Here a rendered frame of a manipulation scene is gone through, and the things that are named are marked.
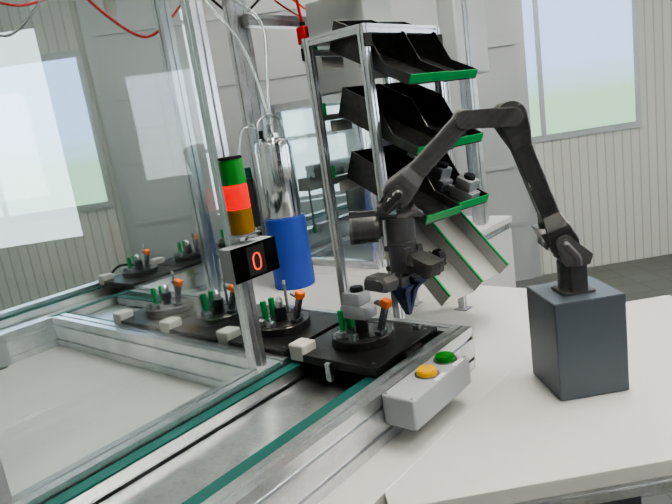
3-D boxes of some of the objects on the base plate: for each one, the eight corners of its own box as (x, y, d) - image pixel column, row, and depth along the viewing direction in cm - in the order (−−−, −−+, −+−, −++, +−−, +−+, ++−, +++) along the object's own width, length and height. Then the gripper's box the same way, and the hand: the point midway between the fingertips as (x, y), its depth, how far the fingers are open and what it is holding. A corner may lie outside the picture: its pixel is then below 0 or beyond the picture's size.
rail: (476, 367, 139) (471, 322, 137) (141, 655, 74) (121, 579, 71) (454, 363, 142) (450, 320, 140) (117, 636, 77) (97, 562, 75)
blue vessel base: (323, 280, 234) (313, 211, 229) (296, 292, 223) (284, 220, 217) (294, 277, 244) (283, 212, 239) (267, 289, 233) (255, 220, 227)
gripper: (419, 230, 129) (425, 300, 132) (358, 248, 117) (366, 325, 120) (442, 231, 125) (448, 303, 128) (381, 251, 113) (389, 330, 116)
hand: (407, 298), depth 123 cm, fingers closed
